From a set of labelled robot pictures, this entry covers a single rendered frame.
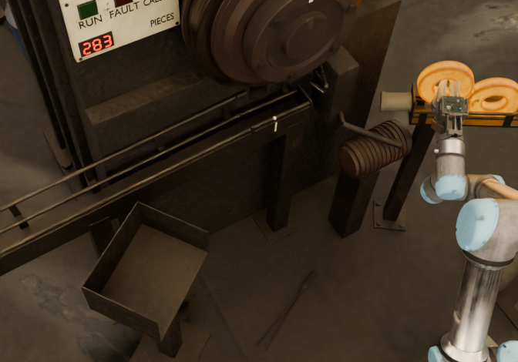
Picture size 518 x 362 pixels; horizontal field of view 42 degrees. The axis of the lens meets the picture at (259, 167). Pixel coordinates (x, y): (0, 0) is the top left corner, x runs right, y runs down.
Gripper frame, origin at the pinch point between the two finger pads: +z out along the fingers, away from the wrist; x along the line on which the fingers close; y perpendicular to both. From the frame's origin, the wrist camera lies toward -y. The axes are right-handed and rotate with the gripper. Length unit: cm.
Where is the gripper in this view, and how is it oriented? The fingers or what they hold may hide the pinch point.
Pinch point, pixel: (447, 79)
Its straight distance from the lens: 201.2
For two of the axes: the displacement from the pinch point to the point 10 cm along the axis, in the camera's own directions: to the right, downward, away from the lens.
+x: -10.0, -0.9, 0.1
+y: 0.2, -3.2, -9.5
